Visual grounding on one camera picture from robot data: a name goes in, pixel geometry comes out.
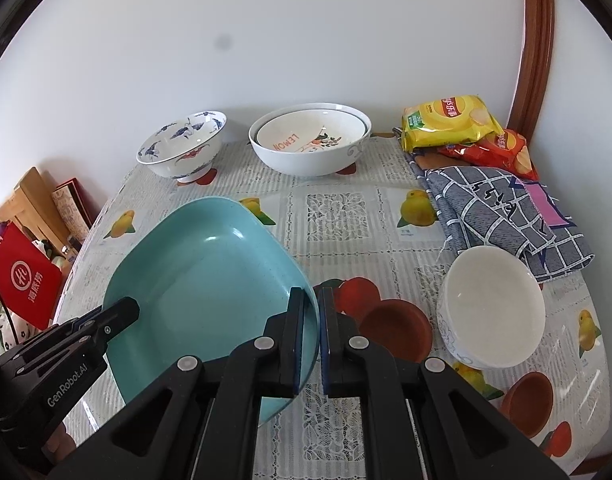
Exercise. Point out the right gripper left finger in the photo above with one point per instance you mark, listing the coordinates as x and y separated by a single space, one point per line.
198 420

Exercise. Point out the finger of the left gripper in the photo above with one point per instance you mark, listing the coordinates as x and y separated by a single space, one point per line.
118 317

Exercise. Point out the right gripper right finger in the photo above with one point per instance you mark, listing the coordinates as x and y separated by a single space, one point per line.
420 420

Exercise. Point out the brown small saucer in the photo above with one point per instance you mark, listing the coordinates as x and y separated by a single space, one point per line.
399 326
528 404

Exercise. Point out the white ceramic bowl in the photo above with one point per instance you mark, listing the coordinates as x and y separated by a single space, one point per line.
490 310

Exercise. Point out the person's left hand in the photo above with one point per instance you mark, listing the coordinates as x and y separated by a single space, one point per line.
60 444

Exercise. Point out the red paper bag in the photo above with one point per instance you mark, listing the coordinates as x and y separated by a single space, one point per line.
30 283

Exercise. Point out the patterned red-edged box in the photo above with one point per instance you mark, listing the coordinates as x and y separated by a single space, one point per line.
74 209

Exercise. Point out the wooden cutting board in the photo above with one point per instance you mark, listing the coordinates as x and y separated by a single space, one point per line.
30 207

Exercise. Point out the blue floral porcelain bowl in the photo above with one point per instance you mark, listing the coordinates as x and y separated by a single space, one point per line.
184 150

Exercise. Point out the fruit print tablecloth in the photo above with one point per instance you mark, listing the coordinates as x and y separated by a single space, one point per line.
346 226

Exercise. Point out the grey checked cloth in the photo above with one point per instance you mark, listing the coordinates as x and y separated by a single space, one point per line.
487 206

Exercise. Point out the large white outer bowl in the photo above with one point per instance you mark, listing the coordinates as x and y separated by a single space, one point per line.
316 164

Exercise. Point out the white lemon print bowl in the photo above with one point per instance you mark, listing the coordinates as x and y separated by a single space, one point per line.
308 131

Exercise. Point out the red chips bag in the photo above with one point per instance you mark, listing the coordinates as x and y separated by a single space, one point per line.
507 150

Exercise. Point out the yellow chips bag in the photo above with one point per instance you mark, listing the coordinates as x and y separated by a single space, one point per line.
448 121

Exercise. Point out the brown wooden door frame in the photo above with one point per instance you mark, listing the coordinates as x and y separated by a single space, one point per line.
534 67

